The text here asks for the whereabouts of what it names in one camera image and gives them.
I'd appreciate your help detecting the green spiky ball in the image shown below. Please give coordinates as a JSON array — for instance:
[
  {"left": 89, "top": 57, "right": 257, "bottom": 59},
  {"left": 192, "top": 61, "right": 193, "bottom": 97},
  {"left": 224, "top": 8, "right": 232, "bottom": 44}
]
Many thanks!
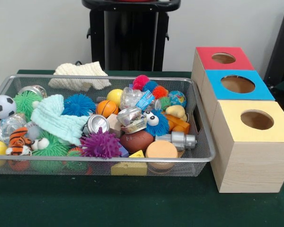
[{"left": 14, "top": 91, "right": 43, "bottom": 122}]

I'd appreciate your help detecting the yellow cheese wedge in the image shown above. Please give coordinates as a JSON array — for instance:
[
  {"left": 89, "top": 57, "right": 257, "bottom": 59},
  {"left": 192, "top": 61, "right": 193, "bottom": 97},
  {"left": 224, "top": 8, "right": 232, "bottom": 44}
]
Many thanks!
[{"left": 110, "top": 150, "right": 148, "bottom": 176}]

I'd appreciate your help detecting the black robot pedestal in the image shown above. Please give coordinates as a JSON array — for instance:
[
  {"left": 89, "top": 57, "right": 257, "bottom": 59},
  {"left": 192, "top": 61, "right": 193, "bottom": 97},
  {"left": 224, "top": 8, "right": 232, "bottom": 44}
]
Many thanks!
[{"left": 82, "top": 0, "right": 181, "bottom": 71}]

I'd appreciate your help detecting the wooden three-hole box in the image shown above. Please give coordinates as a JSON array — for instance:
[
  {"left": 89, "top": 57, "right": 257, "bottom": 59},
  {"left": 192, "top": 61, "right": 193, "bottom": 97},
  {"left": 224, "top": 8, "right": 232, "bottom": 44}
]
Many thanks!
[{"left": 191, "top": 46, "right": 284, "bottom": 193}]

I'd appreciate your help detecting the dark green tablecloth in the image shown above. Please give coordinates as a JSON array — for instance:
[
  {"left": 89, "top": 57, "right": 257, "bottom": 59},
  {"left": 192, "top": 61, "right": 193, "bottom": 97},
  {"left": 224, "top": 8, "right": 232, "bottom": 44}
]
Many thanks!
[{"left": 0, "top": 70, "right": 284, "bottom": 227}]

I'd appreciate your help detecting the purple spiky ball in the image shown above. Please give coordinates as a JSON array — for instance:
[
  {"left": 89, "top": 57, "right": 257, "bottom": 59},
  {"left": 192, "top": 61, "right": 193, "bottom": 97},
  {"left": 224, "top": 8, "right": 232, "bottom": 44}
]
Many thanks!
[{"left": 80, "top": 128, "right": 122, "bottom": 159}]

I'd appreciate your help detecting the clear mesh bin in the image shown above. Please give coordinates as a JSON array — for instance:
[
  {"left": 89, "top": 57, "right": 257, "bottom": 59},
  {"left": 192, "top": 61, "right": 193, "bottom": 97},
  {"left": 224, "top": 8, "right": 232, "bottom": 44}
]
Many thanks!
[{"left": 0, "top": 73, "right": 216, "bottom": 178}]

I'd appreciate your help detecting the mint green knit cloth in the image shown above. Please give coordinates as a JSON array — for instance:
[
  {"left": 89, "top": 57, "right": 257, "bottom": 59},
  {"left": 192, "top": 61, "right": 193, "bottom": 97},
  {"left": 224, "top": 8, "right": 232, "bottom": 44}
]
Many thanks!
[{"left": 30, "top": 94, "right": 89, "bottom": 146}]

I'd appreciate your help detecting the cream knit cloth roll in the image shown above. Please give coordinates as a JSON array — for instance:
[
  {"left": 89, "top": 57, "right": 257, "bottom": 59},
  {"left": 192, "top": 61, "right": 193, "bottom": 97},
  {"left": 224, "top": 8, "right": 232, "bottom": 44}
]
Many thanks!
[{"left": 48, "top": 61, "right": 112, "bottom": 92}]

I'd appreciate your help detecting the black and white soccer ball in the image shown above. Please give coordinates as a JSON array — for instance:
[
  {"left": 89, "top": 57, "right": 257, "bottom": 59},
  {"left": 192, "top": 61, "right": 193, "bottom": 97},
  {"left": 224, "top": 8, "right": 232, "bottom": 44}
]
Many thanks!
[{"left": 0, "top": 95, "right": 17, "bottom": 120}]

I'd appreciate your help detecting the brown toy football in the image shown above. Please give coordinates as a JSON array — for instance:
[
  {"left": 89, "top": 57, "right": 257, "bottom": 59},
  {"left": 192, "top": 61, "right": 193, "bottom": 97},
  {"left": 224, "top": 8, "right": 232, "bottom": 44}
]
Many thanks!
[{"left": 120, "top": 131, "right": 154, "bottom": 154}]

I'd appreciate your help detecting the blue fuzzy monster toy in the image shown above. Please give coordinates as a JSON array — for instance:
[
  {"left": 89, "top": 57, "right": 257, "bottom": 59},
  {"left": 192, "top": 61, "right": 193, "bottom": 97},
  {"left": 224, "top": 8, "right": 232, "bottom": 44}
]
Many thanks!
[{"left": 143, "top": 110, "right": 170, "bottom": 137}]

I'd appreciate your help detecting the yellow ball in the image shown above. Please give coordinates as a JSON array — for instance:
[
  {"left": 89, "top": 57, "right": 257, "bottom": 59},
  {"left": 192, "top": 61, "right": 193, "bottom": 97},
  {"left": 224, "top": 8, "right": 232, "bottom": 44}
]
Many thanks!
[{"left": 106, "top": 89, "right": 124, "bottom": 107}]

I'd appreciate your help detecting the orange tiger plush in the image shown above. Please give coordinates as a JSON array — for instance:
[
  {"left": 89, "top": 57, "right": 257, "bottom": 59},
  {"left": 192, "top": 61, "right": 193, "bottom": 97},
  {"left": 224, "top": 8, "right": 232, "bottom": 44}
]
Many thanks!
[{"left": 5, "top": 126, "right": 35, "bottom": 157}]

